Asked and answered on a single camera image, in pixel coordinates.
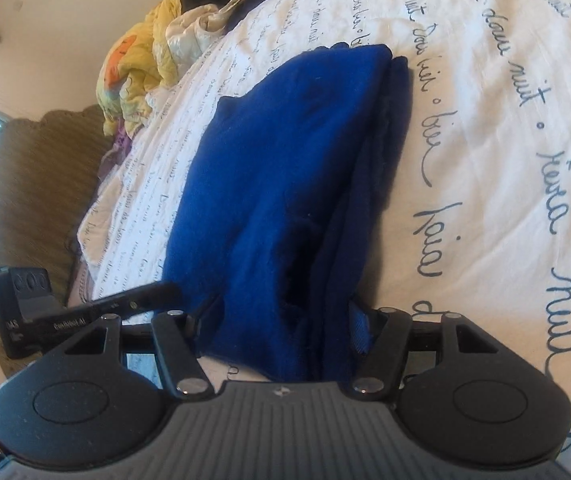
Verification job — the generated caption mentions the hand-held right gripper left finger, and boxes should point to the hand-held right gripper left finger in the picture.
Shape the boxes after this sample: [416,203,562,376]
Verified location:
[62,299,218,401]

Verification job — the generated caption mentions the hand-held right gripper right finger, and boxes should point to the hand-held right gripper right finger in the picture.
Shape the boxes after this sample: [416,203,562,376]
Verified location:
[348,302,500,402]

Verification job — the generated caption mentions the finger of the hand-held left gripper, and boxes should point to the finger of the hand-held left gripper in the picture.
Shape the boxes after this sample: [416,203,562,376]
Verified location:
[86,281,183,319]

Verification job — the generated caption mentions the blue garment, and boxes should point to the blue garment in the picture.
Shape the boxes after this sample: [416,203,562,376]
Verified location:
[162,42,411,383]

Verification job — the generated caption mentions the brown headboard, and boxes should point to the brown headboard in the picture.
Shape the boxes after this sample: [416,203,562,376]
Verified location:
[0,105,121,376]

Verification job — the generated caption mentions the purple cloth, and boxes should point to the purple cloth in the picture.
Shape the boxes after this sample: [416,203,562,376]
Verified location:
[98,120,138,181]

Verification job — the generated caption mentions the yellow quilt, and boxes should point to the yellow quilt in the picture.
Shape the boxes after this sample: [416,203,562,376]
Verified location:
[96,0,186,133]

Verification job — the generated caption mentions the white script-print bed sheet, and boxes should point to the white script-print bed sheet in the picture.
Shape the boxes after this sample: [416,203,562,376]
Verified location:
[76,0,571,480]

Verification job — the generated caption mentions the white quilted blanket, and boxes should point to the white quilted blanket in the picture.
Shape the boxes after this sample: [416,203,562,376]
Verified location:
[152,0,251,81]

